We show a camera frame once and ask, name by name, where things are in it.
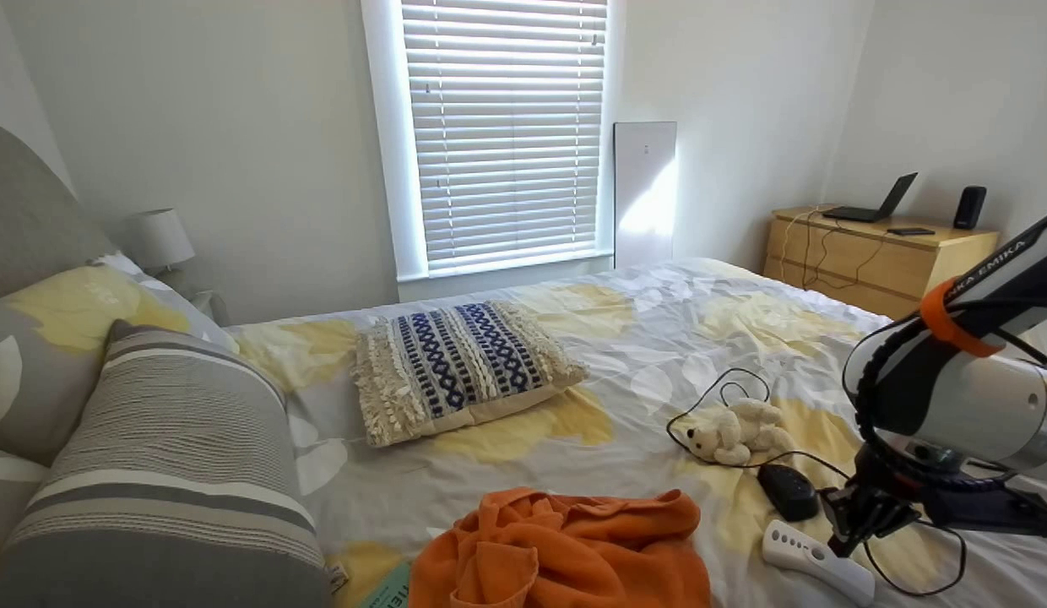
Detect grey yellow leaf bedspread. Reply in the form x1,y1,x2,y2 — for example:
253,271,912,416
223,255,1047,608

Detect black laptop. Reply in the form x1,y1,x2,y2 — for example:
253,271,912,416
818,170,922,227

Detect black oval device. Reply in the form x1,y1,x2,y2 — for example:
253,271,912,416
752,461,826,527

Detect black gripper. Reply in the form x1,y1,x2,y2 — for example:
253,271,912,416
826,438,952,562

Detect thin black cable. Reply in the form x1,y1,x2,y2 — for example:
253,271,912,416
661,363,973,603

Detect light wooden dresser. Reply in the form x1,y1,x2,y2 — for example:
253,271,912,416
759,205,1005,320

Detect orange cloth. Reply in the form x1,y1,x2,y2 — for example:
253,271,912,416
406,484,720,608

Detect white window blinds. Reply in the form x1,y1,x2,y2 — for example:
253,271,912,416
399,0,614,271

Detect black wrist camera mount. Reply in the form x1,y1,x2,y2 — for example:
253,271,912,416
925,474,1047,541

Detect blue white patterned pillow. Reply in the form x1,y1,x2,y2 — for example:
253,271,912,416
347,294,590,452

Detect white table lamp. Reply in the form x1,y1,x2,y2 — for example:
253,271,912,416
131,205,204,278

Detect white window frame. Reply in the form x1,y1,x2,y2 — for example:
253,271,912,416
357,0,626,305

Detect small yellow grey floral pillow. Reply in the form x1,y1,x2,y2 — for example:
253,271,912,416
0,249,243,465

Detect grey striped pillow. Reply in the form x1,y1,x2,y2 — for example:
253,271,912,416
0,317,337,608

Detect black cylindrical speaker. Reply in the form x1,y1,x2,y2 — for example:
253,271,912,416
951,182,992,238

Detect teal flat card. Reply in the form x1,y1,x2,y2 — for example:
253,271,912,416
357,557,422,608

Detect white switch remote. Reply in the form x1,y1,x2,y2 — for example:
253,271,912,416
759,516,882,608

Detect white plush toy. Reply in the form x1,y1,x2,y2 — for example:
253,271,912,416
665,394,798,474

